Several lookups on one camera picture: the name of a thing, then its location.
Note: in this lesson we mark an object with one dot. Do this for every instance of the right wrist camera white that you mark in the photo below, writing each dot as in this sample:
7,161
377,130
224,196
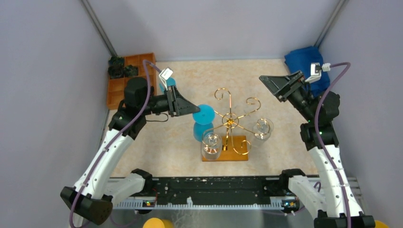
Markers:
316,70

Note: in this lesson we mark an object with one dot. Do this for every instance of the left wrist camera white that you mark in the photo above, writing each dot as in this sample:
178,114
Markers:
166,73

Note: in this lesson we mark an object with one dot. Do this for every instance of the clear wine glass left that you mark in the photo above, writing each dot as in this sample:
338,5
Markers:
211,146

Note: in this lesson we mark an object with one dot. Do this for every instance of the dark object in tray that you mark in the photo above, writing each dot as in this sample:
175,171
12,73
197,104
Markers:
117,68

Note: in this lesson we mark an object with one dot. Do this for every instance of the blue wine glass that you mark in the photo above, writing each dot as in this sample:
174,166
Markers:
169,82
203,121

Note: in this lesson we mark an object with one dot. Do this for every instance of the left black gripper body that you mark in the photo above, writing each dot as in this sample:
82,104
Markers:
171,102

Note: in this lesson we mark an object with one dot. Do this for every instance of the clear wine glass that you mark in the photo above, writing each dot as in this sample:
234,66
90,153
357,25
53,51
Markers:
211,146
261,132

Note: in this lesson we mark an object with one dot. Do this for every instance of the blue folded cloth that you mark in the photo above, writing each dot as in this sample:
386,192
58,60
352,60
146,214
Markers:
301,59

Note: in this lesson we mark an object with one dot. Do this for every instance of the clear wine glass right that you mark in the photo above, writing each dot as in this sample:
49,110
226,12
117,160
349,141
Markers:
261,132

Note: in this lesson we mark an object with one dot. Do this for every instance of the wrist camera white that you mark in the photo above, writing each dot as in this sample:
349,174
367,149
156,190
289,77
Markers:
166,73
316,70

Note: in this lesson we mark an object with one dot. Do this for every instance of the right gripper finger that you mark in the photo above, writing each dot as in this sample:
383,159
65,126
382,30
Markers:
275,84
294,82

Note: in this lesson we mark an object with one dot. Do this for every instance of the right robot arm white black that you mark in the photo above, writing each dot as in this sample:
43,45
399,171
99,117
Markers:
335,205

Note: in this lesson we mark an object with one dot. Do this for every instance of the yellow object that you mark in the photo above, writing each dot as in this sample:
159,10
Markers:
158,223
379,224

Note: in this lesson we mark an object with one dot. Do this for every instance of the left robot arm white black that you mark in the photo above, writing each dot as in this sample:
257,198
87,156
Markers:
107,151

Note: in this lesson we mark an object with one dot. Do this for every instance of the aluminium frame rail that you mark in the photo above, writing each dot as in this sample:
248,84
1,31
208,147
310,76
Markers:
289,193

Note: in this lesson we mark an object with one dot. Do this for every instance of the yellow object bottom centre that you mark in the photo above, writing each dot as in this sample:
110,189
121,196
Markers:
158,223

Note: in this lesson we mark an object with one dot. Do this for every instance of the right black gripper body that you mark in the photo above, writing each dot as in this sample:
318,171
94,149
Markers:
292,87

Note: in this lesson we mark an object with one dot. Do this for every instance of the orange compartment tray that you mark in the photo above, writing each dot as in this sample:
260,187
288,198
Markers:
115,91

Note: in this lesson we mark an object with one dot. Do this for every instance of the gold wire glass rack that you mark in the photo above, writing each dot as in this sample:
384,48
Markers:
231,121

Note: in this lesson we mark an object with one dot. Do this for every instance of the orange wooden rack base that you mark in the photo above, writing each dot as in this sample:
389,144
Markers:
230,155

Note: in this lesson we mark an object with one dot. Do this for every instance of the yellow object bottom right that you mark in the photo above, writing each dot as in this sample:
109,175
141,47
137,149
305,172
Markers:
379,224

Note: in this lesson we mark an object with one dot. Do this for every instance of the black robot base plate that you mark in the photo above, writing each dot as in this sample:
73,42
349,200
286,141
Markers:
225,191

